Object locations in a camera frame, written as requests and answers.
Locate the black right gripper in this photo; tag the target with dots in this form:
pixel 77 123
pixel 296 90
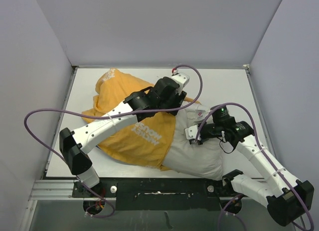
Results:
pixel 200 142

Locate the blue yellow Mickey pillowcase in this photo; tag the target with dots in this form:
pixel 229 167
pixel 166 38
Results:
pixel 145 143

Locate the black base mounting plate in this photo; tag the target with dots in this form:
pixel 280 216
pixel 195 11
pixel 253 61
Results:
pixel 164 194

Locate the aluminium frame rail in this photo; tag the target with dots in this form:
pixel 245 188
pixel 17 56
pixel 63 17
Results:
pixel 58 205

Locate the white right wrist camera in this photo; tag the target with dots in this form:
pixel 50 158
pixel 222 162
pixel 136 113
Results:
pixel 191 133

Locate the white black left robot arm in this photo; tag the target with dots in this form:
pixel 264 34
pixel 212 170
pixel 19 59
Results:
pixel 75 145

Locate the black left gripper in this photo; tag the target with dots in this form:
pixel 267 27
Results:
pixel 177 98

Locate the white pillow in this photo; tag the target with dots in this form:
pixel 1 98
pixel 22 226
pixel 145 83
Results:
pixel 204 161

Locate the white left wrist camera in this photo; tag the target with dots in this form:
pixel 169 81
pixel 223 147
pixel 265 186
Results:
pixel 181 78

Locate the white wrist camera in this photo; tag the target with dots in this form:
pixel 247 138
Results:
pixel 191 133
pixel 181 78

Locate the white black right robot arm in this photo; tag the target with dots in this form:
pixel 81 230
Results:
pixel 285 196

